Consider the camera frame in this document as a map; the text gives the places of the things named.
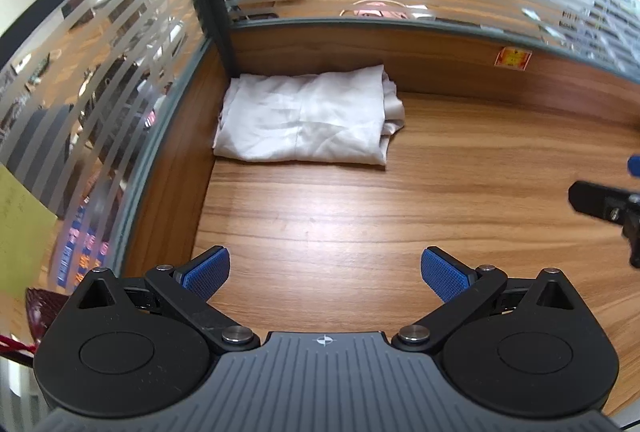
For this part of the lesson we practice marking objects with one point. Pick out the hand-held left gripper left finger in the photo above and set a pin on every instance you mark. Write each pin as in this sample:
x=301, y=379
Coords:
x=207, y=272

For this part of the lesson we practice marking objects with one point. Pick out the yellow paper sheet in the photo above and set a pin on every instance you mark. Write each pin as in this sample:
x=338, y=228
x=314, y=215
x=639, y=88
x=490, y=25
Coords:
x=20, y=222

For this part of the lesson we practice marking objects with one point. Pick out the dark red bag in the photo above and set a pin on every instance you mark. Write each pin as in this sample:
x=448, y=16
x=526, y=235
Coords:
x=44, y=312

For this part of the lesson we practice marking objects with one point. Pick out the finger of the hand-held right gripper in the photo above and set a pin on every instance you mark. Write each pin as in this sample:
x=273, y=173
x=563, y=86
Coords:
x=635, y=165
x=600, y=202

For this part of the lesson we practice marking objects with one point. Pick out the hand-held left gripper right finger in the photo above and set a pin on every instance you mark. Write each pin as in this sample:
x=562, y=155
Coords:
x=445, y=274

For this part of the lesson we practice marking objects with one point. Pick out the white satin shirt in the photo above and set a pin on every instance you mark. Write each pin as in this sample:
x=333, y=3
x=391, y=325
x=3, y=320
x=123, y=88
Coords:
x=305, y=116

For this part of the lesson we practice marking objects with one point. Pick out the red and yellow sticker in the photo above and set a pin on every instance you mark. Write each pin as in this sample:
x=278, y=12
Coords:
x=513, y=59

